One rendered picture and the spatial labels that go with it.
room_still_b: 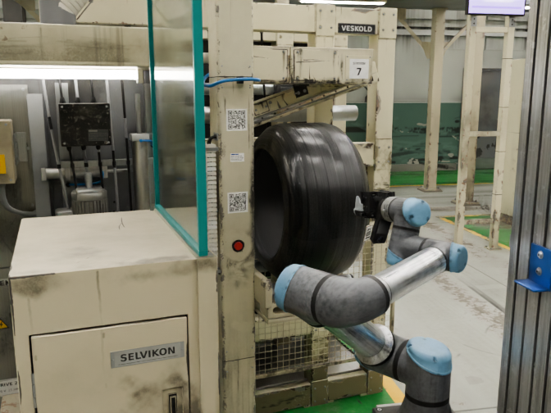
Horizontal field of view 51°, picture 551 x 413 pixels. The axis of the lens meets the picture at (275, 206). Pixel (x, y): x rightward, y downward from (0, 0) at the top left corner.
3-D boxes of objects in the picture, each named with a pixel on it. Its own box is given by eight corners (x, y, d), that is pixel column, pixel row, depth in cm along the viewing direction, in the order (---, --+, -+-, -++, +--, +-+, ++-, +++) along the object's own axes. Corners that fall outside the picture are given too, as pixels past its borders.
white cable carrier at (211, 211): (209, 277, 208) (206, 144, 198) (206, 273, 212) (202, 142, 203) (220, 275, 209) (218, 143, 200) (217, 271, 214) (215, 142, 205)
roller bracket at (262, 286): (265, 309, 204) (265, 283, 202) (232, 276, 241) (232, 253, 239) (274, 308, 205) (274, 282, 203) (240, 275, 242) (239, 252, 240)
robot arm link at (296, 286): (409, 388, 160) (307, 315, 124) (365, 370, 171) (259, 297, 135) (425, 349, 164) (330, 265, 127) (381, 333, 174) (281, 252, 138)
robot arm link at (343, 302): (354, 297, 117) (471, 233, 149) (313, 284, 124) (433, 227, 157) (356, 349, 120) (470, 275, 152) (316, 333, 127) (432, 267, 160)
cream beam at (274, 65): (236, 83, 223) (235, 44, 221) (218, 84, 247) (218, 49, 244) (373, 84, 245) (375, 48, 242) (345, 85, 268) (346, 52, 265)
